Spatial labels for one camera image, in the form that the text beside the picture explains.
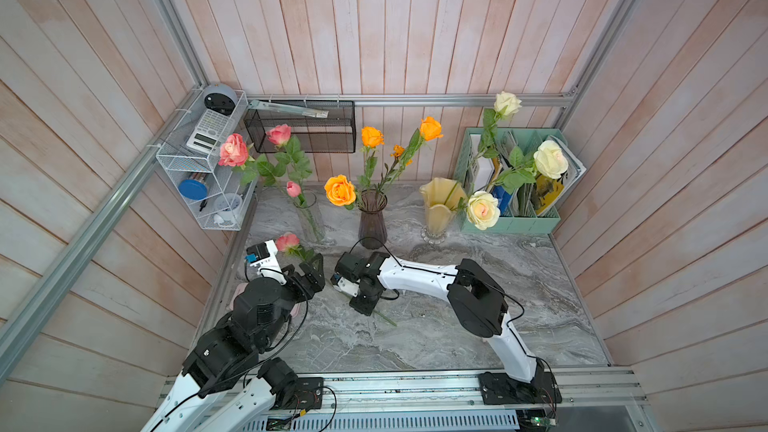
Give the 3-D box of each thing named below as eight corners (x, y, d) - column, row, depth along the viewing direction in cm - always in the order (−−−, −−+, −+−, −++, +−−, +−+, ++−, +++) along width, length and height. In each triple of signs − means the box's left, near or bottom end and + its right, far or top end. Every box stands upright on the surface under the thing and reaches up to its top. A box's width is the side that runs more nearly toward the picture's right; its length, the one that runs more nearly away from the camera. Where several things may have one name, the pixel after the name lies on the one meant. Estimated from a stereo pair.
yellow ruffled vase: (406, 236, 104) (411, 198, 89) (423, 210, 112) (430, 171, 96) (437, 251, 101) (448, 214, 85) (452, 223, 108) (465, 184, 92)
